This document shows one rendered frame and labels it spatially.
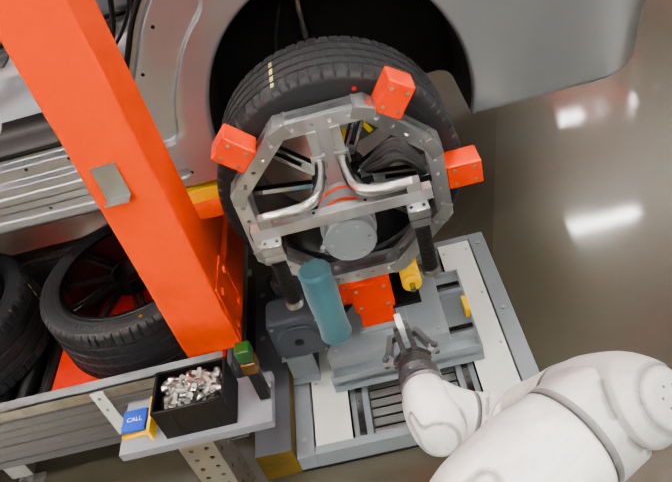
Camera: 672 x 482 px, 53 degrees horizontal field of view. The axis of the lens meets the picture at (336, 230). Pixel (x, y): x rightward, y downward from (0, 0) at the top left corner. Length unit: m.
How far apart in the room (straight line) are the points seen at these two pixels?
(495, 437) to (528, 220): 2.19
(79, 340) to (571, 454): 1.81
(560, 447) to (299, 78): 1.14
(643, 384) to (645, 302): 1.81
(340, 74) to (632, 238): 1.53
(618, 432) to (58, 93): 1.21
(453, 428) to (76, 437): 1.51
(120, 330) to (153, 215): 0.66
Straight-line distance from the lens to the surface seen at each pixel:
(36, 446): 2.55
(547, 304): 2.56
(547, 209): 2.94
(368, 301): 1.96
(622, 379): 0.77
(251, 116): 1.68
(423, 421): 1.27
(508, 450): 0.73
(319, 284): 1.73
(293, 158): 1.77
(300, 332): 2.14
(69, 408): 2.37
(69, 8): 1.45
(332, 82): 1.65
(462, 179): 1.75
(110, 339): 2.25
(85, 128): 1.56
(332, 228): 1.59
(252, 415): 1.88
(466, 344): 2.26
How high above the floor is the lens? 1.89
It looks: 38 degrees down
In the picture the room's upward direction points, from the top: 18 degrees counter-clockwise
